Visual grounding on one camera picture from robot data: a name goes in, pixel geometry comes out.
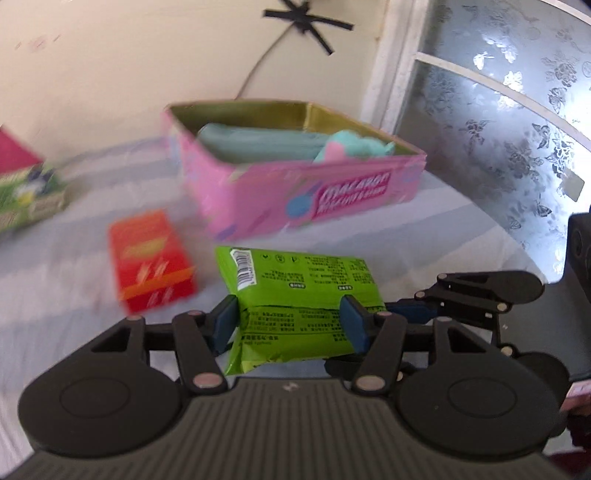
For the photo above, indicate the teal pink plush toy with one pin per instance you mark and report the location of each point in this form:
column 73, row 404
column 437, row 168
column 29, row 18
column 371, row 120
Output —
column 355, row 145

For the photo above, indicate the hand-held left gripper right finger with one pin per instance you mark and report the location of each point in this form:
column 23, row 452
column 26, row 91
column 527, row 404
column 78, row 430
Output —
column 353, row 323

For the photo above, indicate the magenta pouch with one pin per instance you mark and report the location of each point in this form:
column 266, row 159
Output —
column 14, row 154

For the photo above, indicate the frosted floral glass door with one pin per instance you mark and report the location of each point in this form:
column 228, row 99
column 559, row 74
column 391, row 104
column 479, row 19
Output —
column 498, row 115

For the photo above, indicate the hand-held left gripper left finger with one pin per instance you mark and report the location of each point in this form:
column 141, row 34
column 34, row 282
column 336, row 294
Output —
column 226, row 323

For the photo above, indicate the pink tin box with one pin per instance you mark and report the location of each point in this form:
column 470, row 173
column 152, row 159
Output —
column 258, row 198

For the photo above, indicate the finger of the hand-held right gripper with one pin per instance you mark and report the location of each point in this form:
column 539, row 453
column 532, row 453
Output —
column 337, row 368
column 480, row 288

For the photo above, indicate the black tape star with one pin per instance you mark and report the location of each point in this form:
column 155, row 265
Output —
column 302, row 18

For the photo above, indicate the green printed box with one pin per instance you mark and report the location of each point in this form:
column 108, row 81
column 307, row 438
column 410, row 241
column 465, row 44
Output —
column 27, row 198

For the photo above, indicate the green snack packet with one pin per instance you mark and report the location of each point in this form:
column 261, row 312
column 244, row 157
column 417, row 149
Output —
column 295, row 286

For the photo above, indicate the striped grey bedsheet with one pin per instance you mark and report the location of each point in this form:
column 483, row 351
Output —
column 69, row 286

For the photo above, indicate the white door frame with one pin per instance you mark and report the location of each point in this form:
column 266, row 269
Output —
column 392, row 60

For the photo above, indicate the red orange box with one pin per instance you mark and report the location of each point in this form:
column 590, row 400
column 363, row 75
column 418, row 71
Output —
column 147, row 258

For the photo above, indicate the teal cloth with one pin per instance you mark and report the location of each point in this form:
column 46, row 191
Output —
column 258, row 143

